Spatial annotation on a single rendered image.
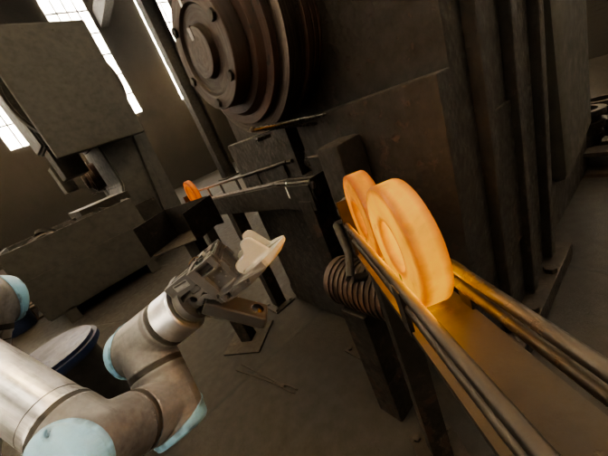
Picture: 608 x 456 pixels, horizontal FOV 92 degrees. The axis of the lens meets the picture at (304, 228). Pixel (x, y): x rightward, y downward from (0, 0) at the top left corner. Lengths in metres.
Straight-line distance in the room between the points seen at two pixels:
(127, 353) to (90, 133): 2.94
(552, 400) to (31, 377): 0.60
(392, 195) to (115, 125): 3.30
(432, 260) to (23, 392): 0.54
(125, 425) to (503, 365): 0.44
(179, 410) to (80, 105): 3.14
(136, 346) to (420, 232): 0.49
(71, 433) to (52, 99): 3.15
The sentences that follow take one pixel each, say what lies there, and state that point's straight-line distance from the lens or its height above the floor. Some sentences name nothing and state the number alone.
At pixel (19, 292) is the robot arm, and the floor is 0.76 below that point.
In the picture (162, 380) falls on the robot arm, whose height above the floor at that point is 0.60.
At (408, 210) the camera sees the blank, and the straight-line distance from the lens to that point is 0.30.
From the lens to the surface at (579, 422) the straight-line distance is 0.29.
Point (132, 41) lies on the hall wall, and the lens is 11.98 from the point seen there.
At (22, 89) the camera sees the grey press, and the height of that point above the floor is 1.83.
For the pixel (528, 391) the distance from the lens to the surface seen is 0.30.
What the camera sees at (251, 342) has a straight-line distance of 1.54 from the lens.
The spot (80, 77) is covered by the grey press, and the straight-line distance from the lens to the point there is 3.56.
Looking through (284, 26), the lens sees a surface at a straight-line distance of 0.76.
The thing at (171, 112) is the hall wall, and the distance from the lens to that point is 11.52.
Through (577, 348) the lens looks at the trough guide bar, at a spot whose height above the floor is 0.72.
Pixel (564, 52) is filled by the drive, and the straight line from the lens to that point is 1.50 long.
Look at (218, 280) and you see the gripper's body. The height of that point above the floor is 0.71.
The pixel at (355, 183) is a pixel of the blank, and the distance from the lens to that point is 0.46.
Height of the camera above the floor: 0.90
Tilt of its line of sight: 21 degrees down
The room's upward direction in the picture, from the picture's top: 22 degrees counter-clockwise
